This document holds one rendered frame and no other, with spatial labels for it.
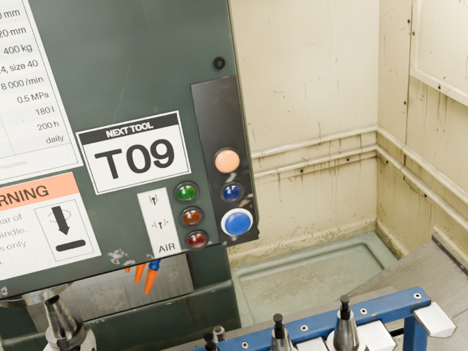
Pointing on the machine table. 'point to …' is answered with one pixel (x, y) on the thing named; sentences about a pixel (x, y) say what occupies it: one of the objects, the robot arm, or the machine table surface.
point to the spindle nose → (33, 297)
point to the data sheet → (30, 102)
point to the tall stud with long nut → (219, 334)
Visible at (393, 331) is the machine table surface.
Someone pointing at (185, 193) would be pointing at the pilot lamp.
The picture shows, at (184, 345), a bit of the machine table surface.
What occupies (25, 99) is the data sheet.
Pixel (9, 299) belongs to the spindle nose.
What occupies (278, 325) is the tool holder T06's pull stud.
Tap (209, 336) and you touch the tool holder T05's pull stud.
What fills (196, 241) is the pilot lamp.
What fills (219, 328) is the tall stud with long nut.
